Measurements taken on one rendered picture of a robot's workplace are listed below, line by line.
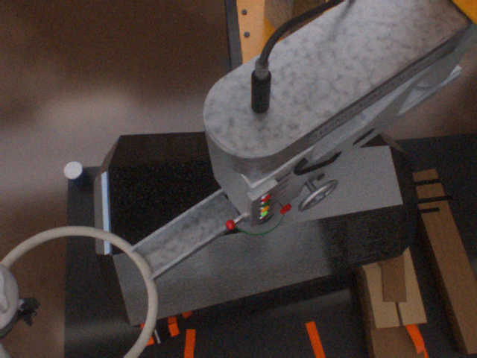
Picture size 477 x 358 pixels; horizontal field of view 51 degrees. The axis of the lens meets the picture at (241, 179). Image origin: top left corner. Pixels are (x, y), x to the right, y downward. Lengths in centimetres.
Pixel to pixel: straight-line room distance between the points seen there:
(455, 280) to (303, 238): 108
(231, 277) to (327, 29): 113
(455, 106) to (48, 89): 247
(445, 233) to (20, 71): 267
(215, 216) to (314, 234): 47
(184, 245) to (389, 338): 135
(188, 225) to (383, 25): 87
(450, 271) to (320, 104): 183
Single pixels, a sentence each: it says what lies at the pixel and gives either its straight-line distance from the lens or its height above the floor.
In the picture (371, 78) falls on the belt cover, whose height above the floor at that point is 174.
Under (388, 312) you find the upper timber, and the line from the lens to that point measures 258.
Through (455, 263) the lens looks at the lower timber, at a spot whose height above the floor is 13.
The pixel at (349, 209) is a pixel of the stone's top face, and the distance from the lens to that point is 197.
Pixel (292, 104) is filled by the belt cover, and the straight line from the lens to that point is 112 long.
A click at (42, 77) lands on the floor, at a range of 341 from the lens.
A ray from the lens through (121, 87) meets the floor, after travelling 322.
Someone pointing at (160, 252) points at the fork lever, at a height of 112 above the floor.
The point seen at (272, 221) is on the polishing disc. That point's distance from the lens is 186.
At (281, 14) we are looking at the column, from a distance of 226.
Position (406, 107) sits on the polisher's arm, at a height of 127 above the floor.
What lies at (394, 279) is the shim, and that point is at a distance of 259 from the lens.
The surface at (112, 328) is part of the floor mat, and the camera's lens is 281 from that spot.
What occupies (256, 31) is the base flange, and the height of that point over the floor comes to 78.
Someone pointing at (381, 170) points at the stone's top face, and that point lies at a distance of 205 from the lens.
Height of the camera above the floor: 273
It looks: 72 degrees down
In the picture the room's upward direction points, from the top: 3 degrees counter-clockwise
